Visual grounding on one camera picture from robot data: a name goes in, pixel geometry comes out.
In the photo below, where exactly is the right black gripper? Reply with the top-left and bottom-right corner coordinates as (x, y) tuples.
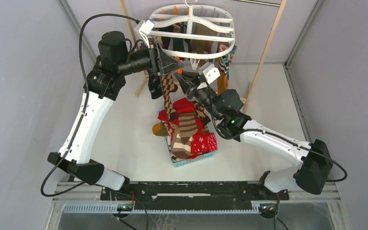
(173, 71), (222, 122)

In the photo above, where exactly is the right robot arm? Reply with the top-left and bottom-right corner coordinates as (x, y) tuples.
(174, 72), (334, 199)

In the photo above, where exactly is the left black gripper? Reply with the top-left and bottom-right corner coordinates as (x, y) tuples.
(117, 37), (183, 76)

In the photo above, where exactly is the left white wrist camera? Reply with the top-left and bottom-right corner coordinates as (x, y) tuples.
(134, 20), (155, 48)

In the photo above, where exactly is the navy santa sock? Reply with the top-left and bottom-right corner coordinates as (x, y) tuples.
(148, 74), (163, 100)

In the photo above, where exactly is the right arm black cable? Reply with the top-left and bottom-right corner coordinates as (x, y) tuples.
(207, 85), (348, 183)

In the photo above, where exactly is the red sock in basket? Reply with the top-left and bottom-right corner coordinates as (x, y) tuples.
(158, 98), (196, 126)

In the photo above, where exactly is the brown argyle sock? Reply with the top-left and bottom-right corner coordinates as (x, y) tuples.
(161, 73), (178, 121)

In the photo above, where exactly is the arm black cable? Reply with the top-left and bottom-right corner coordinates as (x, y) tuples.
(207, 85), (348, 183)
(40, 13), (140, 198)

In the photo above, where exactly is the white slotted cable duct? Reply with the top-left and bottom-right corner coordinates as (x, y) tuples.
(63, 203), (261, 214)

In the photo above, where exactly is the light blue plastic basket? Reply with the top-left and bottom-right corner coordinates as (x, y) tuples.
(164, 137), (216, 167)

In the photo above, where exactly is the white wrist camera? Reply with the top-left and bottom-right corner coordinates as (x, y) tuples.
(134, 20), (155, 48)
(197, 62), (220, 90)

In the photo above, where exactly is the red snowflake sock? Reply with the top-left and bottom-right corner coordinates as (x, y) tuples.
(191, 133), (218, 155)

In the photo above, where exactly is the mustard yellow hanging sock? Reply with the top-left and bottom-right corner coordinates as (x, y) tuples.
(217, 69), (228, 95)

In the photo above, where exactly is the brown striped sock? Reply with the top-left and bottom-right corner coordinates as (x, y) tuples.
(170, 113), (203, 162)

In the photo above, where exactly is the wooden hanger rack frame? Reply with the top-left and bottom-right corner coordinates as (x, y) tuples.
(119, 0), (288, 113)

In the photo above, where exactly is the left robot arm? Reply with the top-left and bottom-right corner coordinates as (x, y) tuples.
(47, 31), (183, 200)

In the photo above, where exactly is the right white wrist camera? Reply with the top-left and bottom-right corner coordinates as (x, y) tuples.
(197, 62), (220, 90)

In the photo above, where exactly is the white round clip hanger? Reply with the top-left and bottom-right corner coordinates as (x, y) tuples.
(148, 2), (236, 60)

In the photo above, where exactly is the orange sock toe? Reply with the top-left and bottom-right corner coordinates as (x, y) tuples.
(152, 122), (169, 137)

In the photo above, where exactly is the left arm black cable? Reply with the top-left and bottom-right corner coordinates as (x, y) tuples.
(40, 13), (140, 198)

